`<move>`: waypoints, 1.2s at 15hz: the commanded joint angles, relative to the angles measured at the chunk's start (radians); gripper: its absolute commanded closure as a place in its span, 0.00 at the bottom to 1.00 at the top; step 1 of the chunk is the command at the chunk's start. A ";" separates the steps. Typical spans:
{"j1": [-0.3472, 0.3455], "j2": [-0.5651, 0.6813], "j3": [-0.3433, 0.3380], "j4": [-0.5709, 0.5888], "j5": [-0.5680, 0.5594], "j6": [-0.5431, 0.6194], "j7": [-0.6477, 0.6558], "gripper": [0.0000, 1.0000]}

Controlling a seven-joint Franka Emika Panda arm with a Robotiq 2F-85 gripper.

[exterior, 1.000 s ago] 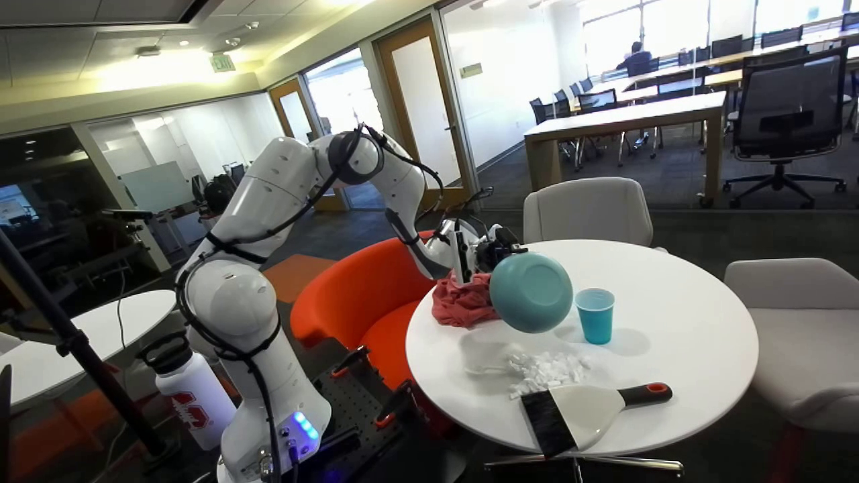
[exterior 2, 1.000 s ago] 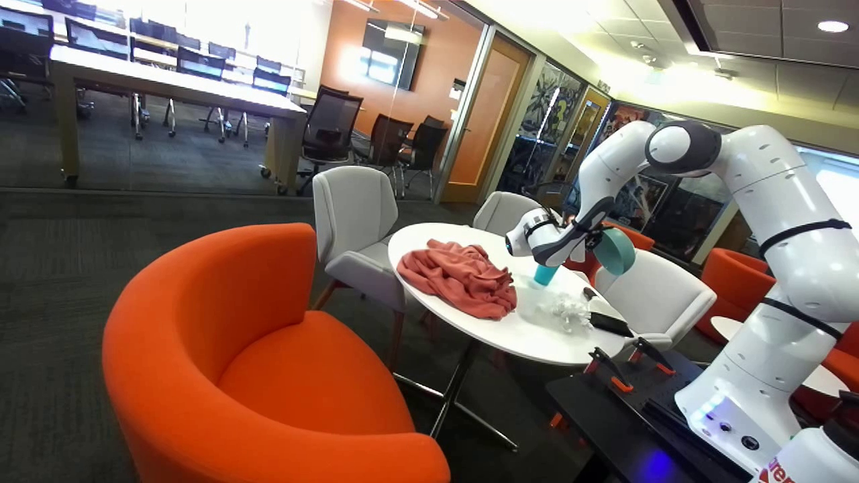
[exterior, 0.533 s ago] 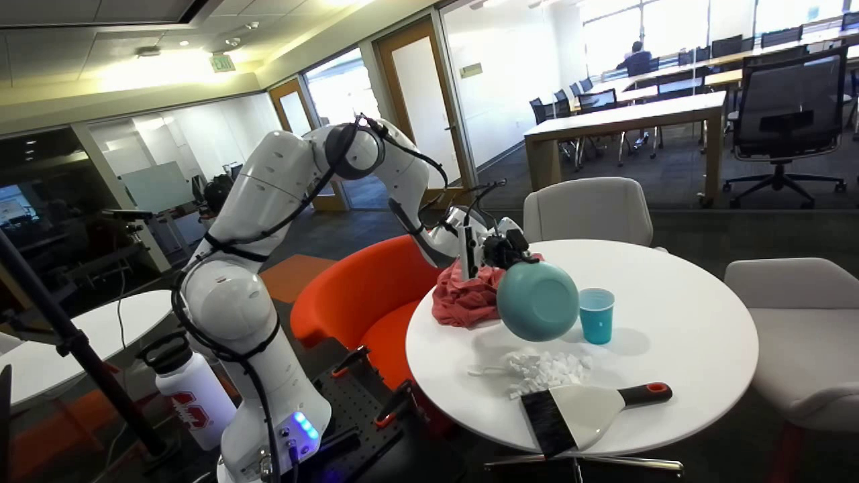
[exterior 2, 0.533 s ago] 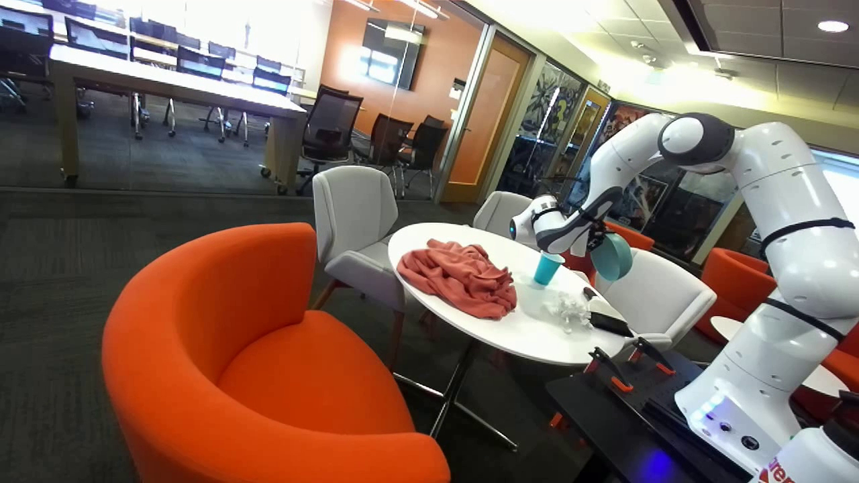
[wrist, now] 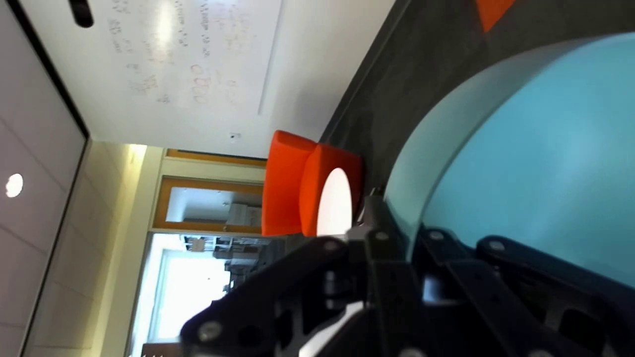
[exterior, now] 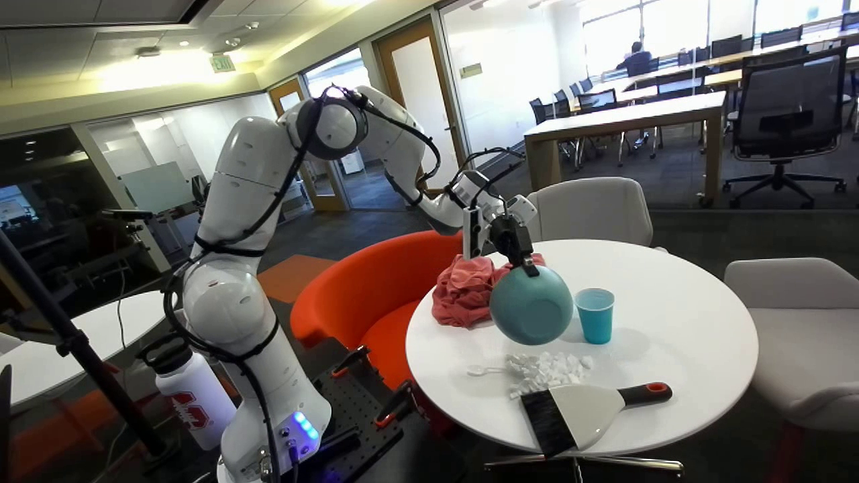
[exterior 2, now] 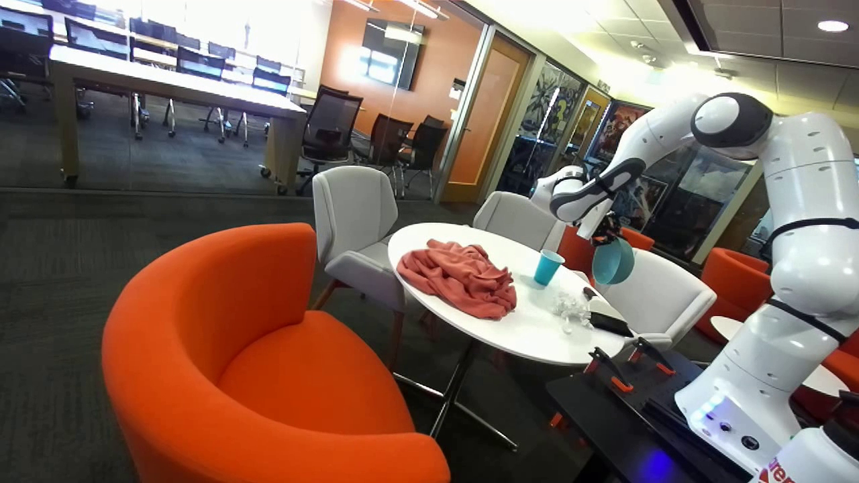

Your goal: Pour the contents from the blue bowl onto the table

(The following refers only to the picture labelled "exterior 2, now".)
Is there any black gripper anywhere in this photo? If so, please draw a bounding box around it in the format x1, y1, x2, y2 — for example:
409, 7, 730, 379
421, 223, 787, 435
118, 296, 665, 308
578, 201, 626, 249

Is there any teal cup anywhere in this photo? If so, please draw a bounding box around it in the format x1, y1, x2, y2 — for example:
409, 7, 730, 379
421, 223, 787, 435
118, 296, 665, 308
589, 233, 638, 289

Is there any small orange armchair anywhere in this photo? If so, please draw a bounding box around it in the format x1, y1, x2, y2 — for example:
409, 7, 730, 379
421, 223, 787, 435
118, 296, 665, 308
696, 248, 779, 344
558, 223, 658, 278

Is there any grey upholstered chair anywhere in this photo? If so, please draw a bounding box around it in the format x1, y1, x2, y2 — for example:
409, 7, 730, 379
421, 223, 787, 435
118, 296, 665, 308
471, 187, 570, 254
309, 164, 409, 316
590, 248, 720, 350

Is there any black remote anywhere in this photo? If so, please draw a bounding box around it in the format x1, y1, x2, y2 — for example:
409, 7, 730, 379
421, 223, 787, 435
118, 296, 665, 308
585, 308, 636, 342

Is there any white round table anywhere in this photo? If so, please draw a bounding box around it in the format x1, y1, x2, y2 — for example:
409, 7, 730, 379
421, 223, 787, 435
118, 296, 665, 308
383, 219, 645, 450

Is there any orange black clamp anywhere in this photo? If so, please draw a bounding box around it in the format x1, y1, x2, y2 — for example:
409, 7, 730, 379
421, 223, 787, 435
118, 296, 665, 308
626, 336, 680, 382
582, 346, 638, 397

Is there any orange wooden door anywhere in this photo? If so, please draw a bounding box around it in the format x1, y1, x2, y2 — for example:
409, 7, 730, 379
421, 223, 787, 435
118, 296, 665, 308
441, 36, 536, 209

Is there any red crumpled cloth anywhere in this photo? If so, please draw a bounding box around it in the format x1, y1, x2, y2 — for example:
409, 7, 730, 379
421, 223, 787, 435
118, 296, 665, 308
395, 238, 520, 323

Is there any small white side table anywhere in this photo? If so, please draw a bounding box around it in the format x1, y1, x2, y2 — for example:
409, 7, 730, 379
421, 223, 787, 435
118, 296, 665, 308
709, 313, 848, 403

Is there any black office chair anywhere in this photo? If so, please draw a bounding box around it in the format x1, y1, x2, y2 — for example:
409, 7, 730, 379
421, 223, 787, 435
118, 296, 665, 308
299, 85, 366, 195
366, 113, 417, 175
397, 113, 452, 201

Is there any black robot stand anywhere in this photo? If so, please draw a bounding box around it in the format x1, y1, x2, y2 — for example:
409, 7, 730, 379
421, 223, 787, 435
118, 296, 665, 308
544, 346, 758, 483

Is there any white bottle red label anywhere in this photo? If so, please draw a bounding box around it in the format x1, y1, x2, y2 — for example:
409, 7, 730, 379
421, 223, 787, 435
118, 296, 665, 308
750, 418, 859, 483

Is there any computer monitor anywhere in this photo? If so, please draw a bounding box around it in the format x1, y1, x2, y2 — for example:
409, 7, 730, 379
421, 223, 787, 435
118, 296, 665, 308
0, 5, 56, 42
65, 16, 131, 62
250, 65, 295, 96
175, 46, 229, 83

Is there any large orange tub armchair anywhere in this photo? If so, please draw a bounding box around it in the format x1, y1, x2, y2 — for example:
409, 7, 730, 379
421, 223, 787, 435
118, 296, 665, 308
99, 219, 454, 483

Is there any long wooden table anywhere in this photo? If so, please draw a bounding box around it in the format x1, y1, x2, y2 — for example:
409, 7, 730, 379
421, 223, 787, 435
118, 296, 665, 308
48, 42, 309, 195

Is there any red wall poster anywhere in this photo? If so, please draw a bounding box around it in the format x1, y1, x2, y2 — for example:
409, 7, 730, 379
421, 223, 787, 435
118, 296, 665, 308
594, 99, 653, 168

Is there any wall mounted television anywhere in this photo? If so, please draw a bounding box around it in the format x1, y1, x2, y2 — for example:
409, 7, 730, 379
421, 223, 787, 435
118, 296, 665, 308
360, 18, 430, 95

